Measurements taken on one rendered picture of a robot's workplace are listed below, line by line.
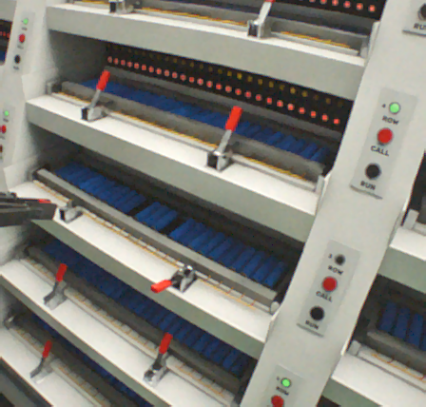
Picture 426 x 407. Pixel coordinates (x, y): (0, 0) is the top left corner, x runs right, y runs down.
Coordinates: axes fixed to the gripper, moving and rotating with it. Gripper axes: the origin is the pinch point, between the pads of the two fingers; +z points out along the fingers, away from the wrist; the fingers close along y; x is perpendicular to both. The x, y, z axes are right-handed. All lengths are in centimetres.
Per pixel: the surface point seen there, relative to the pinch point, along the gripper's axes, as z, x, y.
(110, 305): 14.8, -15.5, 11.1
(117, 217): 10.8, 2.5, 9.3
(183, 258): 10.7, 1.7, 24.2
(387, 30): 1, 40, 44
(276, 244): 20.5, 8.1, 35.1
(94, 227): 9.5, -1.0, 5.9
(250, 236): 20.1, 7.8, 30.4
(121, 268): 7.4, -4.1, 15.8
